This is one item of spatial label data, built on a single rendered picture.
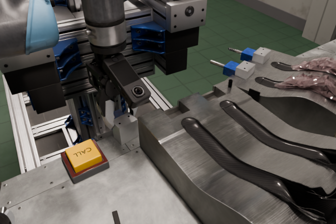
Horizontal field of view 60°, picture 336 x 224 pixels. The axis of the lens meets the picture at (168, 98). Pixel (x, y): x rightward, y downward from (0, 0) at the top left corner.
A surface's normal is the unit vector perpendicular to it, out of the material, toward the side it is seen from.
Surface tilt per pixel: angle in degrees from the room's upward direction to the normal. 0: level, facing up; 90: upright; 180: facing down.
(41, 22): 74
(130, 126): 90
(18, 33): 84
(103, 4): 90
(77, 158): 0
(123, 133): 90
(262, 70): 0
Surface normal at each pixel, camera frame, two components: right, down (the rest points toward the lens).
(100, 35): -0.15, 0.60
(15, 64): 0.49, 0.53
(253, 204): -0.20, -0.93
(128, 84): 0.30, -0.48
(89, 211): 0.00, -0.79
